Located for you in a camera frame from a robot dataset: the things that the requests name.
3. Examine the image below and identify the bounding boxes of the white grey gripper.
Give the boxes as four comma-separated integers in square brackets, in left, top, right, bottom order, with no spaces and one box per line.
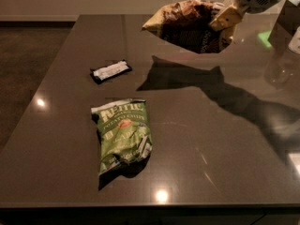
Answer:
[209,0,281,31]

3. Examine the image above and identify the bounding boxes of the brown chip bag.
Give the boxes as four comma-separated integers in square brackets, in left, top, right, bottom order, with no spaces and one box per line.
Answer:
[142,0,234,53]

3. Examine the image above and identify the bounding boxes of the green Kettle chip bag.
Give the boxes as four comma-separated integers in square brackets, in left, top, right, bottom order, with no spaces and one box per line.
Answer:
[91,98,152,176]

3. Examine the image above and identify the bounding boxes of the small black white snack packet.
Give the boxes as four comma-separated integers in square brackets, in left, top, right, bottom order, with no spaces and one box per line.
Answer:
[90,60,132,84]

